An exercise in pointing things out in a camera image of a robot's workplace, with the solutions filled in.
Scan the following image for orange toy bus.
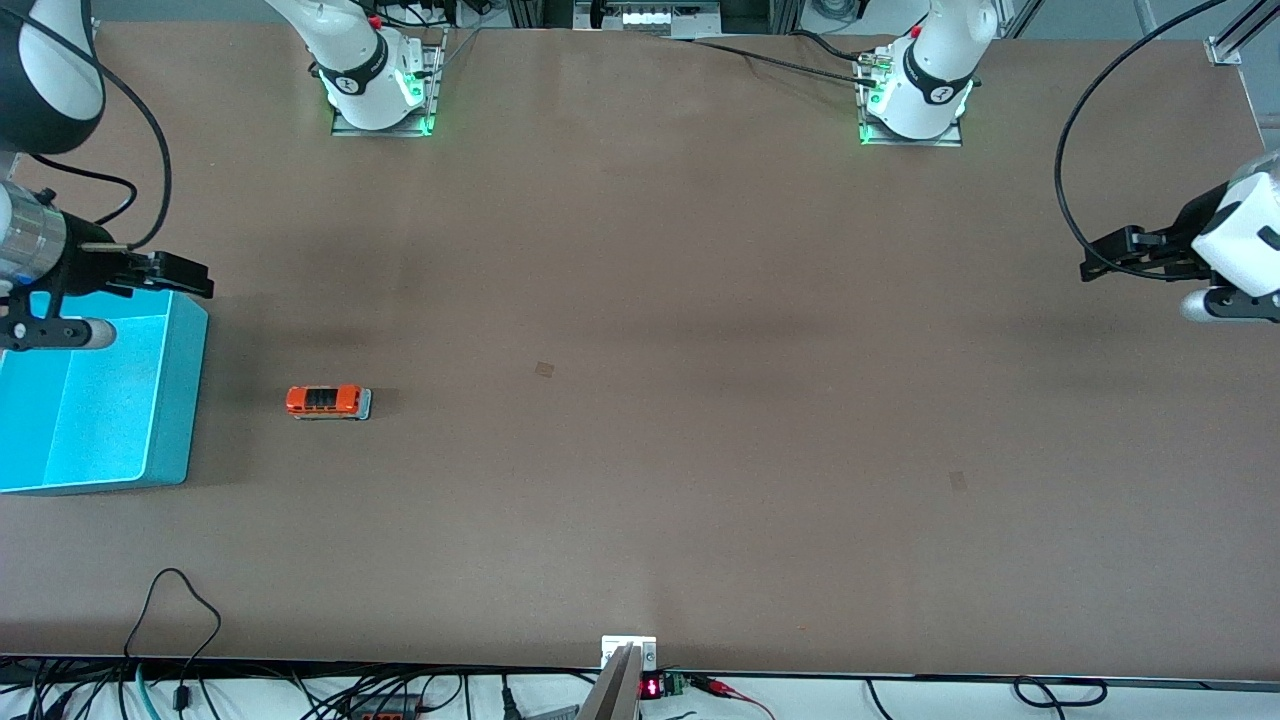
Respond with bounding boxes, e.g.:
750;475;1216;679
285;384;374;422

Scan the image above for blue plastic box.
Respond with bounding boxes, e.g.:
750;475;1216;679
0;289;209;496

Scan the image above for black box with red ports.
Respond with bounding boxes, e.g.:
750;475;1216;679
345;694;427;720

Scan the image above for red clip leads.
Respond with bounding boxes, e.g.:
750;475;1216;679
690;675;777;720

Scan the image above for grey metal bar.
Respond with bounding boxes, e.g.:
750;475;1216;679
577;645;642;720

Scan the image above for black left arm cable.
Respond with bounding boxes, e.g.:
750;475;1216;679
1056;0;1231;281

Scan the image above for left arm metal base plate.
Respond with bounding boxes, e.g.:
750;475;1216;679
857;50;967;149

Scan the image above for thin black looped cable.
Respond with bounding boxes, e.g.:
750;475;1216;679
124;568;223;713

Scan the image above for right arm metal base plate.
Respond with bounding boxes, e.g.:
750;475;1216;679
330;28;448;138

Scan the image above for black cable across table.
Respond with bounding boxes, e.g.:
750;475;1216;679
688;30;883;87

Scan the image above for black coiled cable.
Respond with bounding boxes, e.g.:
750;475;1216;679
1010;676;1109;709

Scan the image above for aluminium frame with white light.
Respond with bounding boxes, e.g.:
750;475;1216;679
505;0;803;38

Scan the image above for small white bracket plate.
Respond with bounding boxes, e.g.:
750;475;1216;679
601;636;658;671

